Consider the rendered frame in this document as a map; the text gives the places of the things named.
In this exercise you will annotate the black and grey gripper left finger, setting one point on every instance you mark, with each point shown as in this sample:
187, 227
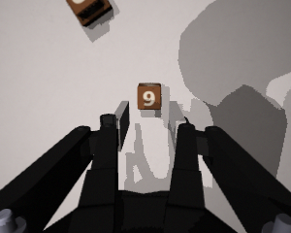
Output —
29, 201

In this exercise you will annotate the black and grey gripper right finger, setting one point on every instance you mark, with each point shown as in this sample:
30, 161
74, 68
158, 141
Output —
260, 201

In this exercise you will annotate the brown wooden cube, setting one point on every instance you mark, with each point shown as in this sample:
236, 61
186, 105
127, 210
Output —
149, 96
85, 8

